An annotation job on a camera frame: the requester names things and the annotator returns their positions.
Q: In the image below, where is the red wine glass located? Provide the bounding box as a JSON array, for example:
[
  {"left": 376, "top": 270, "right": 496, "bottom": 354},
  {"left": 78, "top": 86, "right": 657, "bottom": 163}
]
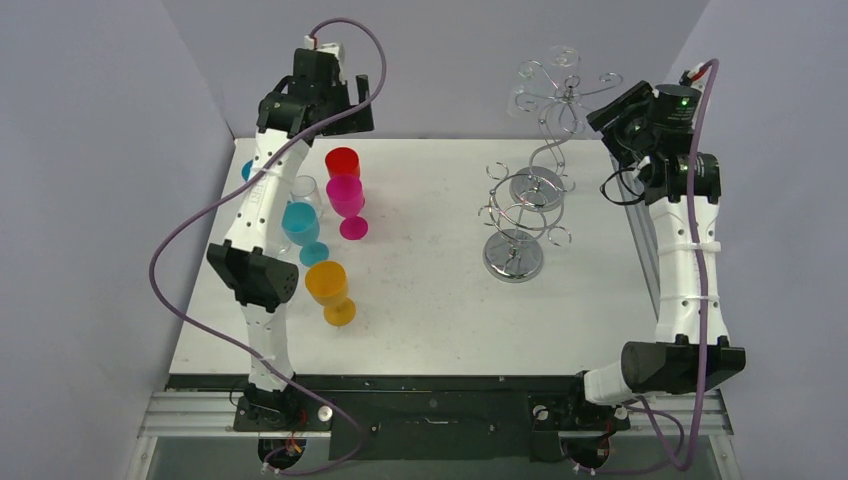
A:
[{"left": 325, "top": 146, "right": 361, "bottom": 178}]

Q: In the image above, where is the pink wine glass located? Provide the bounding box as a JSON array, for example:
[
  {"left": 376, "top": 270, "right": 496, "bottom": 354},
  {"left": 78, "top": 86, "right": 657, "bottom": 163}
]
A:
[{"left": 326, "top": 175, "right": 369, "bottom": 240}]

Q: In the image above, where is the tall chrome glass rack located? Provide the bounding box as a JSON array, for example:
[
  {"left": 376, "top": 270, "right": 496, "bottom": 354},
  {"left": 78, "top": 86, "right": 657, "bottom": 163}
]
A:
[{"left": 522, "top": 61, "right": 624, "bottom": 175}]

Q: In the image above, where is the blue wine glass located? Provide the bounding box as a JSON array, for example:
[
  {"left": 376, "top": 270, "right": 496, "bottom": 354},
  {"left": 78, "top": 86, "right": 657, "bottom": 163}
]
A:
[
  {"left": 241, "top": 160, "right": 253, "bottom": 182},
  {"left": 281, "top": 202, "right": 329, "bottom": 267}
]

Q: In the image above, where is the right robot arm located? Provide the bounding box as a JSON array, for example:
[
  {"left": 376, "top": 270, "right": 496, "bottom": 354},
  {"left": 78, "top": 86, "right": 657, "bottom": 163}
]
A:
[{"left": 563, "top": 81, "right": 746, "bottom": 427}]

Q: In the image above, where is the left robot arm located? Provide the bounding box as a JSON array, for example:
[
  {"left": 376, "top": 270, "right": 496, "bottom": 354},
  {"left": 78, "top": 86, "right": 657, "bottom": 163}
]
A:
[{"left": 206, "top": 42, "right": 353, "bottom": 430}]

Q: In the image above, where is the chrome wine glass rack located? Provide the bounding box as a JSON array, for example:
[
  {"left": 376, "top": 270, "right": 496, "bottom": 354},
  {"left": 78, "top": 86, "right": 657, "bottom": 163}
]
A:
[{"left": 477, "top": 162, "right": 575, "bottom": 284}]

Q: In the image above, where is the orange wine glass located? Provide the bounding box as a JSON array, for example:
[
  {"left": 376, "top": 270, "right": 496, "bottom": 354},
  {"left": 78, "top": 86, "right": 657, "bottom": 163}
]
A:
[{"left": 304, "top": 261, "right": 357, "bottom": 327}]

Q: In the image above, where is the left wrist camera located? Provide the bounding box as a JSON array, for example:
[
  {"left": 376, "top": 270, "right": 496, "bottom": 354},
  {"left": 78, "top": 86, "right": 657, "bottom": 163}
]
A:
[{"left": 303, "top": 35, "right": 346, "bottom": 70}]

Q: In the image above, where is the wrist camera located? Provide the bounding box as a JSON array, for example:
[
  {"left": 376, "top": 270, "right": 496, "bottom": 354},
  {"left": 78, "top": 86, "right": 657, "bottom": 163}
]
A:
[
  {"left": 303, "top": 35, "right": 346, "bottom": 70},
  {"left": 680, "top": 62, "right": 710, "bottom": 86}
]

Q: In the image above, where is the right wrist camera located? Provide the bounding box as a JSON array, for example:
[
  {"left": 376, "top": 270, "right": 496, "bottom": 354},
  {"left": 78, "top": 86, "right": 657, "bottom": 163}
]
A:
[{"left": 680, "top": 62, "right": 710, "bottom": 86}]

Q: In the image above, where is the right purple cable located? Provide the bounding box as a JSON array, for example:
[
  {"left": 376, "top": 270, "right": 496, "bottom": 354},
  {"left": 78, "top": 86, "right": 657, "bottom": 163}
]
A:
[{"left": 622, "top": 58, "right": 721, "bottom": 473}]

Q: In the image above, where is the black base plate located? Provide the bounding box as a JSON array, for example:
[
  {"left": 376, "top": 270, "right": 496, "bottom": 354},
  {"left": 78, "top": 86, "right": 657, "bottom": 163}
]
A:
[{"left": 233, "top": 375, "right": 631, "bottom": 466}]

